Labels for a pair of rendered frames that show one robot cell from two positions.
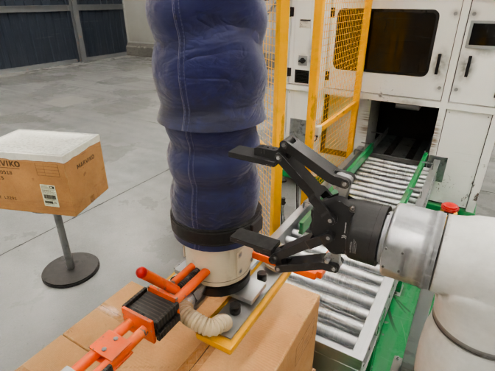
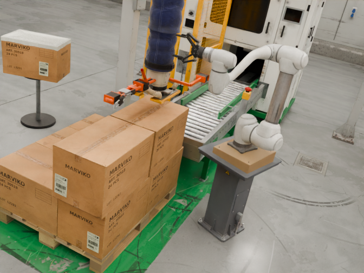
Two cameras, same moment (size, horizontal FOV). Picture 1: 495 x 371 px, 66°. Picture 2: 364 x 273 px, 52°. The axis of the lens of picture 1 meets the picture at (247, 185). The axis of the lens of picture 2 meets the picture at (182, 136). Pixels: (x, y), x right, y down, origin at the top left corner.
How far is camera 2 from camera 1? 200 cm
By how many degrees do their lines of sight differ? 9
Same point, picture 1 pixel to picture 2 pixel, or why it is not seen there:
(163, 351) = (132, 112)
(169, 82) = (156, 17)
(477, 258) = (216, 53)
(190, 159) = (157, 40)
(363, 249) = (200, 53)
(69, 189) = (57, 66)
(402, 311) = not seen: hidden behind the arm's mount
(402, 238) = (206, 51)
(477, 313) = (216, 63)
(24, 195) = (27, 67)
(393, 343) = not seen: hidden behind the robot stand
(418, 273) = (208, 57)
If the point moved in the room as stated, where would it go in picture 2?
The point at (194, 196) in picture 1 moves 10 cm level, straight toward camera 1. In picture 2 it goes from (156, 52) to (159, 56)
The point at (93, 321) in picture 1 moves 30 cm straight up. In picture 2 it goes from (81, 124) to (82, 93)
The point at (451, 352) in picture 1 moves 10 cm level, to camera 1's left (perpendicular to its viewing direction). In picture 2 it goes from (213, 73) to (197, 71)
